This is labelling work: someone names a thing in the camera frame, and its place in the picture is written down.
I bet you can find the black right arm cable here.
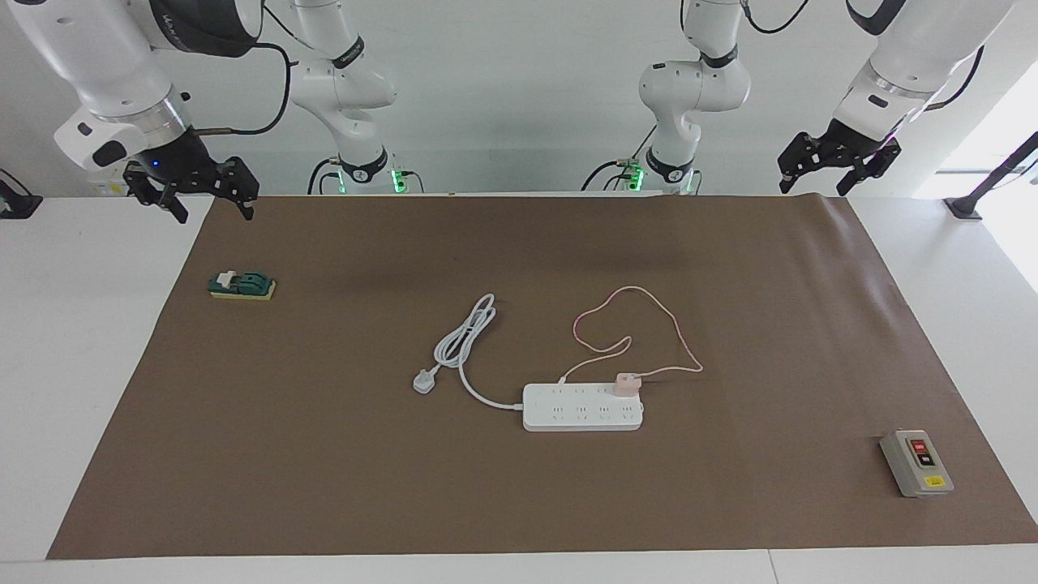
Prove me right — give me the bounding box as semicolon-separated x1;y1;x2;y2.
195;6;306;137

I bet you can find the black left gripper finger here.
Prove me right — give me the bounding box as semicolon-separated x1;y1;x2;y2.
834;140;903;198
776;132;821;194

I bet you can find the black clamp stand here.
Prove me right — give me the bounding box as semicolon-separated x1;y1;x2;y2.
944;131;1038;221

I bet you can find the brown table mat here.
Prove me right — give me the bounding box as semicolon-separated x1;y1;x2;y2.
46;193;1038;560

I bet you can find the black base cable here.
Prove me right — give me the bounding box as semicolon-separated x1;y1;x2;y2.
307;157;343;196
581;125;658;194

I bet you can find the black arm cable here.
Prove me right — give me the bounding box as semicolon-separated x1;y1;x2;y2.
195;6;306;137
740;0;986;111

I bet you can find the white power strip with cord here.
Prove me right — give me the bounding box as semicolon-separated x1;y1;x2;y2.
412;293;645;432

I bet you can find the grey on-off switch box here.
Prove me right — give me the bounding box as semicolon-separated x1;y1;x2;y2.
879;429;955;498

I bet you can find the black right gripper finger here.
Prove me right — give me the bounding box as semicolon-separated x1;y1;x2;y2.
126;178;190;225
212;157;261;222

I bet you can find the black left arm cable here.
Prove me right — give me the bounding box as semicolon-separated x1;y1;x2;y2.
740;0;986;111

